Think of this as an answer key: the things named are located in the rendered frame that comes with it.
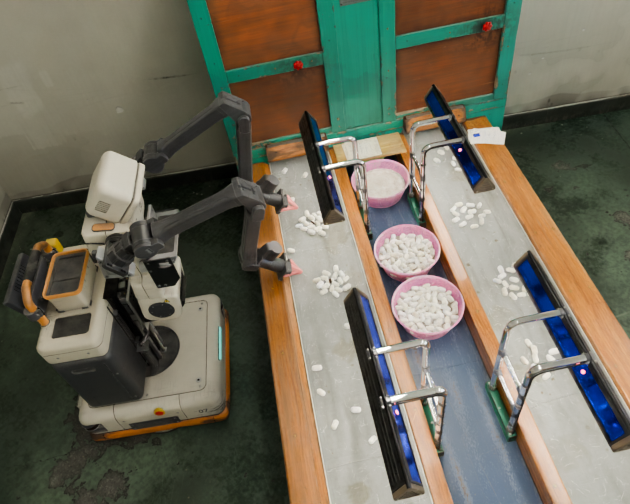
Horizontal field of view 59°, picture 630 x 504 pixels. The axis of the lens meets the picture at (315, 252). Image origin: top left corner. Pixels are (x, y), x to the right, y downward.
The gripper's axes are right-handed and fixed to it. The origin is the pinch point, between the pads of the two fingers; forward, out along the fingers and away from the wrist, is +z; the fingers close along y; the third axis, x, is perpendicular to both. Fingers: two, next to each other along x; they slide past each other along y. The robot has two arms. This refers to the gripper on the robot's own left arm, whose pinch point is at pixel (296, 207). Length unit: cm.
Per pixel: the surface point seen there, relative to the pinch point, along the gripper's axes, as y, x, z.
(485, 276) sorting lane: -51, -38, 55
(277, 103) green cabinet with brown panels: 44, -19, -14
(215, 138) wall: 128, 65, 0
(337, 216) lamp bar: -35.3, -28.8, -6.5
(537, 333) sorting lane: -80, -43, 61
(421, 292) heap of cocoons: -53, -21, 35
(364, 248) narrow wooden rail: -26.7, -12.0, 21.5
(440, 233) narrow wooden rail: -27, -33, 46
